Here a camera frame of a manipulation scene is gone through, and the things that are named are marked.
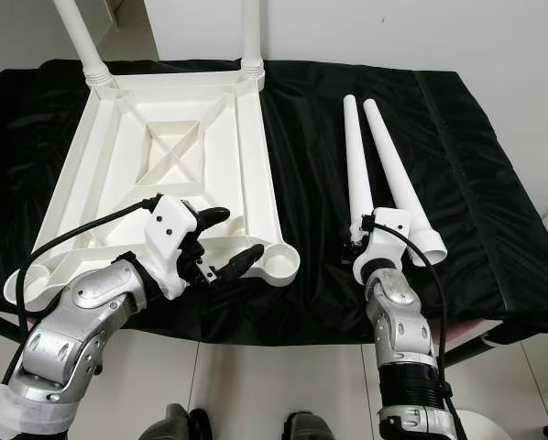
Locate white plastic table leg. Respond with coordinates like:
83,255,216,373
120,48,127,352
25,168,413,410
240,0,266,79
52,0,121,88
363,98,450,268
342,94,378,244

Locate white plastic table top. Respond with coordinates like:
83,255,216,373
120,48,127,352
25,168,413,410
6,69,302,299

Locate black cloth table cover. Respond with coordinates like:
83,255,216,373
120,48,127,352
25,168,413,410
0,58,548,347

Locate grey robot left foot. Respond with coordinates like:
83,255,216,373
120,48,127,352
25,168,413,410
146,403,206,440

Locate grey robot foot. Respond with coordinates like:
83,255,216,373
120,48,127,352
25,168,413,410
146,403,206,440
283,411,334,440

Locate grey robot right foot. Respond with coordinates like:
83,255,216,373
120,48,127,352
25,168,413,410
283,411,334,440

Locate white round stool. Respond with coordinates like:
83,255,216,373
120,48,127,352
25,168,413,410
457,410,504,440

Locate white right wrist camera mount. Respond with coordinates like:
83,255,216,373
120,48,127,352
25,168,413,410
354,208,415,283

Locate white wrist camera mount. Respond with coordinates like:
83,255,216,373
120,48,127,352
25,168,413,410
144,195,206,299
354,208,415,283

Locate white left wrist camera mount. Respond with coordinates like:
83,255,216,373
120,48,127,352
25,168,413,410
144,195,206,299

